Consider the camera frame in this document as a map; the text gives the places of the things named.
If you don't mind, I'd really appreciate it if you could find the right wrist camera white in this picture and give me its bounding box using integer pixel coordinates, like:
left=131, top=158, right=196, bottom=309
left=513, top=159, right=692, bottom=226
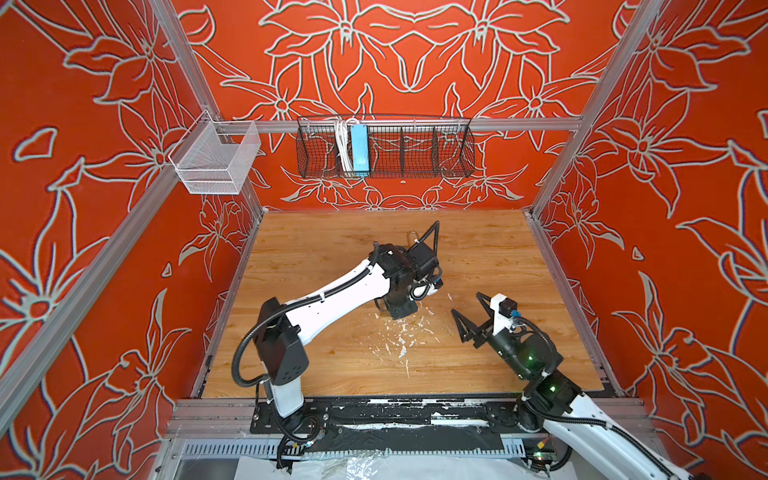
left=490, top=293, right=520, bottom=335

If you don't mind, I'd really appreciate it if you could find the blue white box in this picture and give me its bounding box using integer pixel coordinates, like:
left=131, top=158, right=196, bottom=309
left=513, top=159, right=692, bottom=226
left=350, top=123, right=370, bottom=177

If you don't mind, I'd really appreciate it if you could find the aluminium frame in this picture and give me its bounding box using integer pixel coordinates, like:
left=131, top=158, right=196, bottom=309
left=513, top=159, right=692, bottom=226
left=1, top=1, right=640, bottom=479

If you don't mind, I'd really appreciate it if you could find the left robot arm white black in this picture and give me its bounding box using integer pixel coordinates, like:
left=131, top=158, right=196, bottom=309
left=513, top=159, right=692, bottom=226
left=231, top=221, right=443, bottom=422

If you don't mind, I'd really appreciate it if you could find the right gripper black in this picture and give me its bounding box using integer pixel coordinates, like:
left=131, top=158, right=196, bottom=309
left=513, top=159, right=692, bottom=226
left=454, top=294, right=537, bottom=386

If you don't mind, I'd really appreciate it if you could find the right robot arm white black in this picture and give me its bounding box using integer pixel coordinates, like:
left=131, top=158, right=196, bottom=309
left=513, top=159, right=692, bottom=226
left=451, top=292, right=696, bottom=479

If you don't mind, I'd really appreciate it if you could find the clear plastic bin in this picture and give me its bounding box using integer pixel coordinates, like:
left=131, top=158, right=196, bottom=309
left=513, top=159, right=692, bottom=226
left=168, top=112, right=261, bottom=195

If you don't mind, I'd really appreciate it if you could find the black wire basket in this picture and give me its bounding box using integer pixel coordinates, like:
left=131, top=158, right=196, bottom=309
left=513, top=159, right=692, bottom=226
left=296, top=114, right=476, bottom=179

